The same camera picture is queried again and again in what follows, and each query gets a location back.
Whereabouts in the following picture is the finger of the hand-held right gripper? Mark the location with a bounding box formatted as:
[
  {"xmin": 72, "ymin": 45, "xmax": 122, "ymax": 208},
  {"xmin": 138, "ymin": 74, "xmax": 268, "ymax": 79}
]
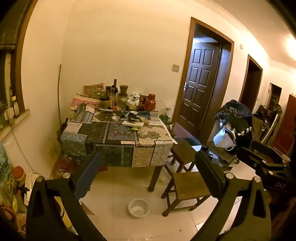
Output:
[
  {"xmin": 236, "ymin": 146, "xmax": 287, "ymax": 173},
  {"xmin": 251, "ymin": 140, "xmax": 290, "ymax": 163}
]

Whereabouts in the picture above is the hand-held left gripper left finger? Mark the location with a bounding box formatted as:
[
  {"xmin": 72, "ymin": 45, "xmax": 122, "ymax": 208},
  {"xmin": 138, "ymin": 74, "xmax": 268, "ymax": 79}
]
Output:
[{"xmin": 26, "ymin": 149, "xmax": 109, "ymax": 241}]

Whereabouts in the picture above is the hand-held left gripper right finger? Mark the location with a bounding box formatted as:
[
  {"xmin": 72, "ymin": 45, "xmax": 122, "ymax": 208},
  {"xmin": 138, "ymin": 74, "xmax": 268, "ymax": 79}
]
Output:
[{"xmin": 195, "ymin": 145, "xmax": 271, "ymax": 241}]

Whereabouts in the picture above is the white plastic bucket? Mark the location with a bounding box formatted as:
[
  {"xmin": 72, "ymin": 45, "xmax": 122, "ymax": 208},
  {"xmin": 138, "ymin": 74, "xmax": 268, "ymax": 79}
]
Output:
[{"xmin": 128, "ymin": 199, "xmax": 150, "ymax": 219}]

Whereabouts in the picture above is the wooden stool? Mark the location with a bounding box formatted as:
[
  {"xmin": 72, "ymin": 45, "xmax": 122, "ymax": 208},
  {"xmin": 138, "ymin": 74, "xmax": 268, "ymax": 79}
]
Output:
[
  {"xmin": 170, "ymin": 138, "xmax": 201, "ymax": 173},
  {"xmin": 161, "ymin": 171, "xmax": 211, "ymax": 217}
]

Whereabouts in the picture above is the reddish brown door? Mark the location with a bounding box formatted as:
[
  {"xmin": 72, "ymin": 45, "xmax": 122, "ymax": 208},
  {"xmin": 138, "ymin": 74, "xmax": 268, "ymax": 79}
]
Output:
[{"xmin": 270, "ymin": 94, "xmax": 296, "ymax": 153}]

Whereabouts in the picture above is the white plastic bag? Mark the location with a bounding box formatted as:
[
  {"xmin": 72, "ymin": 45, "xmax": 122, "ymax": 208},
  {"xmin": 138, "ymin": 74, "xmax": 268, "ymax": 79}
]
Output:
[{"xmin": 213, "ymin": 127, "xmax": 237, "ymax": 151}]

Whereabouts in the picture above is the table with patchwork cloth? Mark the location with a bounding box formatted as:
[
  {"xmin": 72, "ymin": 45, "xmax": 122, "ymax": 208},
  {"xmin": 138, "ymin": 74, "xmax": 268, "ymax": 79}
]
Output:
[{"xmin": 60, "ymin": 109, "xmax": 178, "ymax": 168}]

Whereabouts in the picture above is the pile of dark clothes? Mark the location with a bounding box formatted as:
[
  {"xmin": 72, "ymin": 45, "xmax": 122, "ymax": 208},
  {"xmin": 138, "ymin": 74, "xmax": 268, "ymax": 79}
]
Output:
[{"xmin": 214, "ymin": 100, "xmax": 255, "ymax": 149}]

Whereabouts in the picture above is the bottle with orange cap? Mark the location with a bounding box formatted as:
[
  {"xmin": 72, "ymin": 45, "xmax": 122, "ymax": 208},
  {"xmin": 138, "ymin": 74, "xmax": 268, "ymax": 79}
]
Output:
[{"xmin": 13, "ymin": 166, "xmax": 26, "ymax": 187}]

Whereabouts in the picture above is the pink folded cloth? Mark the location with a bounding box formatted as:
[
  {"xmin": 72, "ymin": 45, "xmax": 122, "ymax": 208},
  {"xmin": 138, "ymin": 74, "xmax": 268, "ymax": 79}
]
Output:
[{"xmin": 70, "ymin": 94, "xmax": 99, "ymax": 109}]

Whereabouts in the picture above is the large glass jar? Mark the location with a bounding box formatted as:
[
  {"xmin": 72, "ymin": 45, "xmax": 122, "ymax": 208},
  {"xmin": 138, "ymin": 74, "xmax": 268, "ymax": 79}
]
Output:
[{"xmin": 117, "ymin": 94, "xmax": 127, "ymax": 110}]

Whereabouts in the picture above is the dark brown panel door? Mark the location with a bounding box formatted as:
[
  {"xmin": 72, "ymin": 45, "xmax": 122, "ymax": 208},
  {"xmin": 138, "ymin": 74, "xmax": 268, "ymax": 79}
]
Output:
[{"xmin": 177, "ymin": 42, "xmax": 222, "ymax": 137}]

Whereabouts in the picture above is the patterned cushion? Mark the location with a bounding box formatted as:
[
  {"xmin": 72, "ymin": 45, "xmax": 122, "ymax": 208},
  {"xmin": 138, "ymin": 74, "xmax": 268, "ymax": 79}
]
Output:
[{"xmin": 84, "ymin": 83, "xmax": 104, "ymax": 99}]

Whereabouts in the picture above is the red thermos jug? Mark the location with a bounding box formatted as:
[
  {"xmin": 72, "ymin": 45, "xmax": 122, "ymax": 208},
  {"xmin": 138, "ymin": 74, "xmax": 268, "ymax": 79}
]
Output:
[{"xmin": 144, "ymin": 93, "xmax": 156, "ymax": 111}]

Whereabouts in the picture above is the thin wooden stick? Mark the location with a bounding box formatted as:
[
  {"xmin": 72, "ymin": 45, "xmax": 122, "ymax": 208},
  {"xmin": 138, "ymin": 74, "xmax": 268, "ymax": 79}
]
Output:
[{"xmin": 57, "ymin": 64, "xmax": 62, "ymax": 130}]

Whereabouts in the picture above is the brown sauce bottle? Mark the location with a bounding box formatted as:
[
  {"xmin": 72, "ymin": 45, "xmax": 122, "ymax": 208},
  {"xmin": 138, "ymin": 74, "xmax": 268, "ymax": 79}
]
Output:
[{"xmin": 138, "ymin": 95, "xmax": 147, "ymax": 111}]

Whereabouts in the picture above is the bottle with white label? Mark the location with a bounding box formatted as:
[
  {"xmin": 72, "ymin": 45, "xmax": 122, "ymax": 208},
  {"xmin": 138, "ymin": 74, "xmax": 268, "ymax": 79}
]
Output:
[{"xmin": 11, "ymin": 95, "xmax": 20, "ymax": 118}]

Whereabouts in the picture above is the brown doorway frame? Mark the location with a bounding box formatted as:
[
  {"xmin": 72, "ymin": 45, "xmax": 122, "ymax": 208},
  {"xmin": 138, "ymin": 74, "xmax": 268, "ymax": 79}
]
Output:
[{"xmin": 238, "ymin": 54, "xmax": 263, "ymax": 114}]

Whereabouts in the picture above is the brown door frame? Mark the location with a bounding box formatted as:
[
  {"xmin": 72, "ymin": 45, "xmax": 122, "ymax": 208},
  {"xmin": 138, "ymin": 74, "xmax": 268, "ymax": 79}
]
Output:
[{"xmin": 172, "ymin": 17, "xmax": 235, "ymax": 145}]

